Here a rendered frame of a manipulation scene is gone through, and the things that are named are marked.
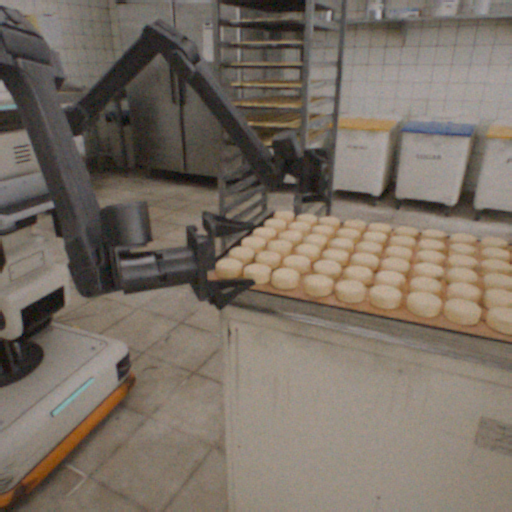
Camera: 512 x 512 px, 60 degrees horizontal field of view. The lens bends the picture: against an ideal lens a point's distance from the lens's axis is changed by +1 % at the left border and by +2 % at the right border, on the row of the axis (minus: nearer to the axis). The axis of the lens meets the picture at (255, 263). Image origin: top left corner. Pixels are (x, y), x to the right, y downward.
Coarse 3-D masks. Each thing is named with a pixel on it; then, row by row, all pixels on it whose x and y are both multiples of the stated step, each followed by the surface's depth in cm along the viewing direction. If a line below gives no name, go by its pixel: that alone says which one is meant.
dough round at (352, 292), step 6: (342, 282) 74; (348, 282) 74; (354, 282) 74; (336, 288) 73; (342, 288) 72; (348, 288) 72; (354, 288) 72; (360, 288) 72; (366, 288) 73; (336, 294) 73; (342, 294) 72; (348, 294) 71; (354, 294) 71; (360, 294) 71; (342, 300) 72; (348, 300) 72; (354, 300) 71; (360, 300) 72
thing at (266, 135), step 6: (258, 132) 252; (264, 132) 256; (270, 132) 251; (276, 132) 258; (282, 132) 253; (312, 132) 249; (318, 132) 251; (264, 138) 233; (270, 138) 233; (312, 138) 240; (270, 144) 220
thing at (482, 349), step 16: (256, 304) 82; (272, 304) 81; (288, 304) 79; (304, 304) 78; (320, 320) 78; (336, 320) 76; (352, 320) 75; (368, 320) 74; (384, 320) 73; (384, 336) 74; (400, 336) 73; (416, 336) 72; (432, 336) 70; (448, 336) 69; (464, 336) 68; (464, 352) 69; (480, 352) 68; (496, 352) 67
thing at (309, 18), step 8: (312, 0) 184; (312, 8) 186; (312, 16) 187; (312, 24) 189; (312, 32) 190; (304, 40) 191; (312, 40) 192; (304, 48) 192; (304, 56) 194; (304, 64) 195; (304, 72) 196; (304, 80) 198; (304, 88) 199; (304, 96) 200; (304, 104) 202; (304, 112) 203; (304, 120) 205; (304, 128) 206; (304, 136) 208; (304, 144) 209; (296, 216) 225
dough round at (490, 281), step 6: (486, 276) 76; (492, 276) 76; (498, 276) 76; (504, 276) 76; (486, 282) 75; (492, 282) 74; (498, 282) 74; (504, 282) 74; (510, 282) 74; (486, 288) 75; (492, 288) 74; (498, 288) 74; (504, 288) 73; (510, 288) 73
